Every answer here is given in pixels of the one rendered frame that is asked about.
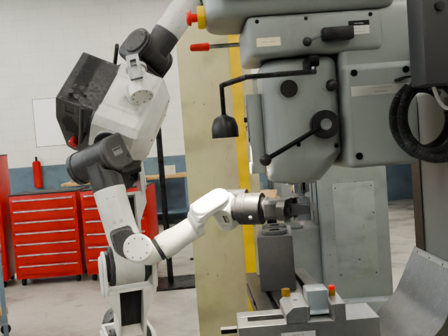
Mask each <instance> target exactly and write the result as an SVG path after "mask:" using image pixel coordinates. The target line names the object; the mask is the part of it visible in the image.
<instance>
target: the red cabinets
mask: <svg viewBox="0 0 448 336"><path fill-rule="evenodd" d="M7 156H8V154H6V155H0V244H1V263H2V270H3V283H4V287H6V286H7V282H6V281H8V280H10V279H14V278H15V274H17V280H19V279H22V285H26V284H27V279H35V278H44V277H59V276H68V275H77V281H80V280H81V275H82V274H84V272H86V273H87V274H88V275H92V278H93V280H94V281H96V280H97V274H99V267H98V258H99V256H100V252H102V251H103V252H105V251H106V250H105V248H106V247H109V243H108V240H107V237H106V234H105V230H104V228H103V224H102V221H101V217H100V214H99V211H98V208H97V204H96V201H95V198H94V195H93V191H92V188H91V187H89V188H86V187H73V188H64V189H48V190H38V191H24V192H20V193H16V194H13V195H11V188H10V181H9V168H8V161H7ZM146 184H147V188H146V190H145V193H146V199H147V203H146V206H145V209H144V212H143V215H142V218H141V234H143V235H145V236H147V237H148V238H150V240H153V239H154V238H155V237H156V236H157V235H158V234H159V226H158V217H157V202H156V194H155V182H147V183H146Z"/></svg>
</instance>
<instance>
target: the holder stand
mask: <svg viewBox="0 0 448 336"><path fill-rule="evenodd" d="M257 248H258V258H259V275H260V284H261V291H281V289H282V288H290V290H296V281H295V263H294V253H293V236H292V232H291V226H290V225H287V224H285V223H269V224H265V225H262V227H259V229H258V234H257Z"/></svg>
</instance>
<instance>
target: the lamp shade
mask: <svg viewBox="0 0 448 336"><path fill-rule="evenodd" d="M211 132H212V139H218V138H228V137H239V127H238V125H237V122H236V120H235V118H234V117H232V116H230V115H228V114H224V115H220V116H217V117H216V118H215V119H214V120H213V124H212V128H211Z"/></svg>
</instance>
